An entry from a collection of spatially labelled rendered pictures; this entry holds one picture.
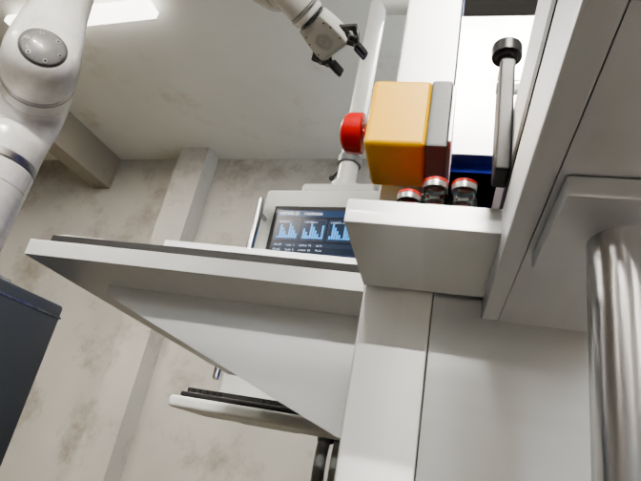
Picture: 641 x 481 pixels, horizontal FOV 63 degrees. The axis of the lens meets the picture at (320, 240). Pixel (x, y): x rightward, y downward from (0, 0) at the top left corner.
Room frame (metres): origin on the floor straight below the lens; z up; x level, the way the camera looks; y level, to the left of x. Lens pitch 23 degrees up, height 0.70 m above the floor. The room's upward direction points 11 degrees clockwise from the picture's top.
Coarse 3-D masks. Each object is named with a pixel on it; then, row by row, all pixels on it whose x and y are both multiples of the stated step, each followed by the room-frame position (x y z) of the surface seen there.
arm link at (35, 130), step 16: (0, 96) 0.78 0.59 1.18; (0, 112) 0.78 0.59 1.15; (16, 112) 0.79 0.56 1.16; (32, 112) 0.78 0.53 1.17; (48, 112) 0.79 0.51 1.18; (64, 112) 0.82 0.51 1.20; (0, 128) 0.72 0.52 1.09; (16, 128) 0.73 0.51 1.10; (32, 128) 0.80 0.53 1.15; (48, 128) 0.83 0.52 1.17; (0, 144) 0.72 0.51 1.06; (16, 144) 0.73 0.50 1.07; (32, 144) 0.75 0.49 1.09; (48, 144) 0.81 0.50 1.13; (16, 160) 0.74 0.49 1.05; (32, 160) 0.77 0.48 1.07; (32, 176) 0.78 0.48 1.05
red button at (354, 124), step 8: (344, 120) 0.40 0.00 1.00; (352, 120) 0.40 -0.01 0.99; (360, 120) 0.40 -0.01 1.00; (344, 128) 0.40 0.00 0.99; (352, 128) 0.40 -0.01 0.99; (360, 128) 0.40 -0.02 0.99; (344, 136) 0.41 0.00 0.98; (352, 136) 0.41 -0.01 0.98; (360, 136) 0.41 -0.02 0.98; (344, 144) 0.42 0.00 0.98; (352, 144) 0.41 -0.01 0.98; (360, 144) 0.41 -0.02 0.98; (352, 152) 0.42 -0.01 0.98; (360, 152) 0.42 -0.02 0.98
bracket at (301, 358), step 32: (128, 288) 0.65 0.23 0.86; (160, 320) 0.63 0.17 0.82; (192, 320) 0.62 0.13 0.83; (224, 320) 0.61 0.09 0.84; (256, 320) 0.60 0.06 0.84; (288, 320) 0.59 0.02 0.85; (320, 320) 0.58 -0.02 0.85; (352, 320) 0.57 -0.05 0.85; (224, 352) 0.61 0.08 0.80; (256, 352) 0.60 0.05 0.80; (288, 352) 0.59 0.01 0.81; (320, 352) 0.58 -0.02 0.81; (352, 352) 0.57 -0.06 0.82; (256, 384) 0.59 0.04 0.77; (288, 384) 0.59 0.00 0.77; (320, 384) 0.58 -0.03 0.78; (320, 416) 0.57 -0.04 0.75
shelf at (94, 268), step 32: (32, 256) 0.59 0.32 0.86; (64, 256) 0.57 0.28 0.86; (96, 256) 0.56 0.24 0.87; (128, 256) 0.55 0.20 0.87; (160, 256) 0.54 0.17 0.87; (192, 256) 0.53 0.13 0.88; (96, 288) 0.68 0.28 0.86; (160, 288) 0.62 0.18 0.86; (192, 288) 0.59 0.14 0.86; (224, 288) 0.57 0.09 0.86; (256, 288) 0.54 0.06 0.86; (288, 288) 0.52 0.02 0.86; (320, 288) 0.50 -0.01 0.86; (352, 288) 0.49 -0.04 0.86; (192, 352) 1.05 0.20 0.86
